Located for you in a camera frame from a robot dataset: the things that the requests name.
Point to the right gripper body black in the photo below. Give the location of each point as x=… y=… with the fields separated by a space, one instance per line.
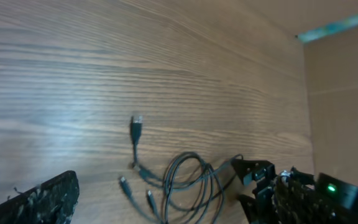
x=274 y=198

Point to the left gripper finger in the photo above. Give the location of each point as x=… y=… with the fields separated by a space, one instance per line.
x=51 y=202

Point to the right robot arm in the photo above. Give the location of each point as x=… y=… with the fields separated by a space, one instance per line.
x=329 y=200

